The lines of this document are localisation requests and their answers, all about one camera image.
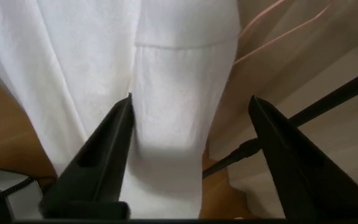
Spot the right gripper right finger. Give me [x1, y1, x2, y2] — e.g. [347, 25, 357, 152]
[249, 95, 358, 219]

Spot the beige curtain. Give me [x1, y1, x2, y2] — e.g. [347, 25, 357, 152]
[208, 0, 358, 218]

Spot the black clothes rack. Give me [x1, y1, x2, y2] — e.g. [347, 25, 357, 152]
[202, 64, 358, 180]

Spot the white printed t-shirt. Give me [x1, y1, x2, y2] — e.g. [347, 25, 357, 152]
[0, 0, 241, 219]

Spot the pink clothes hanger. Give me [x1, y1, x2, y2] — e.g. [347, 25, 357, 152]
[234, 0, 334, 65]

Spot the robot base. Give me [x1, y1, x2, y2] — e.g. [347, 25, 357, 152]
[0, 169, 58, 221]

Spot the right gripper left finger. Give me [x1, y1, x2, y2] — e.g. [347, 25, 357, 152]
[39, 93, 135, 219]

